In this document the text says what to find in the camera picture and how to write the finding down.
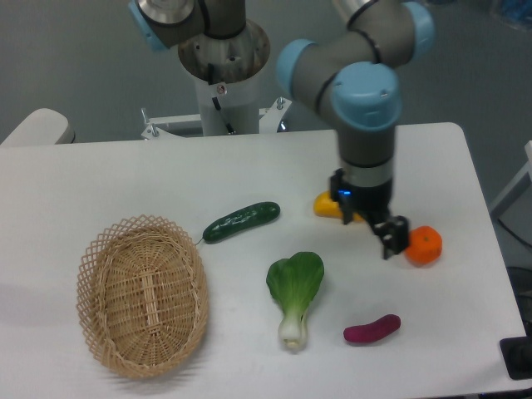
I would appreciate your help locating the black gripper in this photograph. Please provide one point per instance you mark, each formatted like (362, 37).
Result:
(372, 204)

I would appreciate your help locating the dark green cucumber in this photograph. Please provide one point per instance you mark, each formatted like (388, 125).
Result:
(239, 221)

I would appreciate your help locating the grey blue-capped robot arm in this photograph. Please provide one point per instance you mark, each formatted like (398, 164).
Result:
(349, 83)

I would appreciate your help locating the orange tangerine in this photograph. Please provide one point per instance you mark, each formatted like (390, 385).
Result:
(425, 245)

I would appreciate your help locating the yellow mango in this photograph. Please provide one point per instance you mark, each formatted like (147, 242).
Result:
(323, 206)

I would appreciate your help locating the purple sweet potato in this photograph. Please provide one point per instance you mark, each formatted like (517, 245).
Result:
(374, 331)

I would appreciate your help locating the green bok choy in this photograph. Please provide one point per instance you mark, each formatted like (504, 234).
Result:
(293, 284)

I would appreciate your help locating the black device at table edge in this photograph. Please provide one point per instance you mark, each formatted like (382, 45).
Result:
(516, 352)

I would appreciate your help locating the woven wicker basket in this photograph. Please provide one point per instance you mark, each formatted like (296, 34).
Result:
(142, 297)

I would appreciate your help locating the white chair armrest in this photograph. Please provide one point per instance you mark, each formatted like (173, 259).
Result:
(42, 127)

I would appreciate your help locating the white furniture frame right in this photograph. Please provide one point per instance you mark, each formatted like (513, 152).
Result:
(514, 189)

